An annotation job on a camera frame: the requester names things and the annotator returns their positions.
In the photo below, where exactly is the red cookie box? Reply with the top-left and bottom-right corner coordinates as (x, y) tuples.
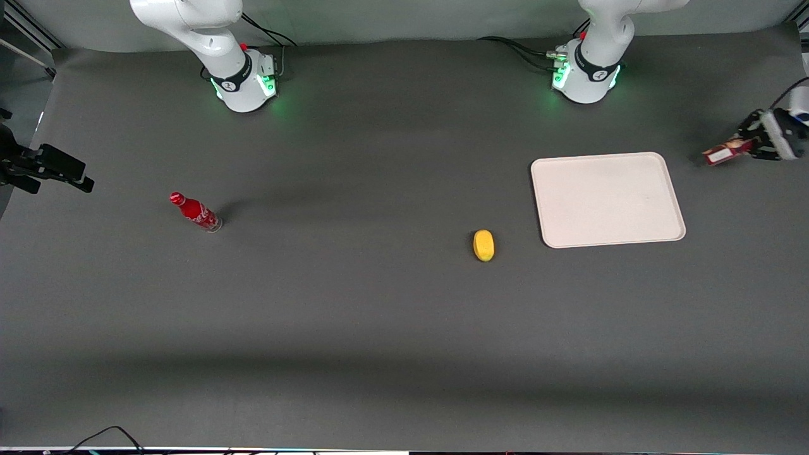
(702, 136), (757, 167)

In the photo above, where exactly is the red cola bottle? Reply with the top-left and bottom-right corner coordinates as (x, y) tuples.
(169, 191), (224, 233)

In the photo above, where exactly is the aluminium frame bar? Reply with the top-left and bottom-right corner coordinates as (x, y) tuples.
(0, 0), (66, 82)

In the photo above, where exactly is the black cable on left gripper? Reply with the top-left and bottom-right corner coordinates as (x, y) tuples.
(768, 76), (809, 112)

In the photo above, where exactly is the black cable at right arm base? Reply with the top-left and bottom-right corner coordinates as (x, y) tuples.
(201, 11), (298, 81)

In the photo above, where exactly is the black cable at left arm base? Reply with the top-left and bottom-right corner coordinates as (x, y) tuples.
(476, 19), (592, 73)

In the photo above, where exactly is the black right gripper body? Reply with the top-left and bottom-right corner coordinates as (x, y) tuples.
(0, 107), (42, 194)

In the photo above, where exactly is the white rectangular tray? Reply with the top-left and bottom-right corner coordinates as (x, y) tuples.
(530, 152), (687, 249)

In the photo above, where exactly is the black cable at arm base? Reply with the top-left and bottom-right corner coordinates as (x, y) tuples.
(476, 19), (592, 73)
(201, 11), (298, 81)

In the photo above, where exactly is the black cable at table edge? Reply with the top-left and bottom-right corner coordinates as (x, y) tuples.
(62, 425), (147, 455)

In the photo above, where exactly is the yellow lemon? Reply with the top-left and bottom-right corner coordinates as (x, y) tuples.
(473, 229), (496, 262)

